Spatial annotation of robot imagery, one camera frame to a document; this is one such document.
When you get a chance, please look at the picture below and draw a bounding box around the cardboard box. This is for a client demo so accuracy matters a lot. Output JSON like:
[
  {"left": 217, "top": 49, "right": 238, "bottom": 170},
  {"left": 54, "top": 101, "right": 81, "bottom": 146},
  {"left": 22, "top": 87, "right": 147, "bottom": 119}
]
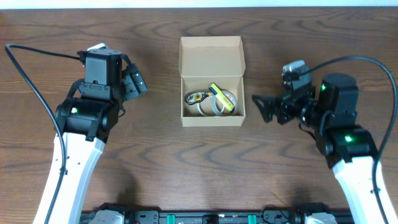
[{"left": 179, "top": 36, "right": 246, "bottom": 127}]

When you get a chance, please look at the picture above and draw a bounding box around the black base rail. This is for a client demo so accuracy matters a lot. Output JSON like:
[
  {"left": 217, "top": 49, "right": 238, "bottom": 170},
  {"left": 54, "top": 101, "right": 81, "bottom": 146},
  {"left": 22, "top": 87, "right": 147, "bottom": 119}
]
[{"left": 78, "top": 203, "right": 354, "bottom": 224}]

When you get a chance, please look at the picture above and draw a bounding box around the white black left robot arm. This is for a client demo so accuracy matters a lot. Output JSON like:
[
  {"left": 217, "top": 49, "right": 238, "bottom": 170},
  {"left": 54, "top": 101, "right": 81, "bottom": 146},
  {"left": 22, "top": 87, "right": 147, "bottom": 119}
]
[{"left": 34, "top": 44, "right": 147, "bottom": 223}]

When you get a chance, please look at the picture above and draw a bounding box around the white tape roll purple print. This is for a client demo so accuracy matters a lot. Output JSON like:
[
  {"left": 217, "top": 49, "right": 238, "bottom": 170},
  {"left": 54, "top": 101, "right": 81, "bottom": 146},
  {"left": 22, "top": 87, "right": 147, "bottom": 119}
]
[{"left": 197, "top": 92, "right": 225, "bottom": 116}]

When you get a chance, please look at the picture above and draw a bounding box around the clear brown packing tape roll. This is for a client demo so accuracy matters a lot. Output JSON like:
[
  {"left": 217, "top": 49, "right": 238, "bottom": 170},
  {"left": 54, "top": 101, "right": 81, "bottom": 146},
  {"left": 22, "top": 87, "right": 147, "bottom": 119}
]
[{"left": 211, "top": 90, "right": 238, "bottom": 116}]

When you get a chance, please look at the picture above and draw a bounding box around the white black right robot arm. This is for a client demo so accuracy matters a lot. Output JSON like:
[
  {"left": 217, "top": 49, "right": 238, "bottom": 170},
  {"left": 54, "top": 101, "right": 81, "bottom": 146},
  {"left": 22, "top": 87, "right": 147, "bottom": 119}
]
[{"left": 252, "top": 73, "right": 397, "bottom": 223}]

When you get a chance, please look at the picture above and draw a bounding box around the black yellow correction tape dispenser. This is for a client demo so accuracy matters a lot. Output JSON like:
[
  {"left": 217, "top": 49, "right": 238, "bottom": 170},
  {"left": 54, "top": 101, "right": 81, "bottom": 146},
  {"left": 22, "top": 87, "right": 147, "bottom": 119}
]
[{"left": 185, "top": 91, "right": 213, "bottom": 105}]

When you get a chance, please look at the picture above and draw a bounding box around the yellow highlighter marker black cap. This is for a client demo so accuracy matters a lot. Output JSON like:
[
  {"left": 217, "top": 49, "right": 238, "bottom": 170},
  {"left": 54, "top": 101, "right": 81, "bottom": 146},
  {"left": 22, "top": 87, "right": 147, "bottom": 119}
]
[{"left": 209, "top": 83, "right": 235, "bottom": 112}]

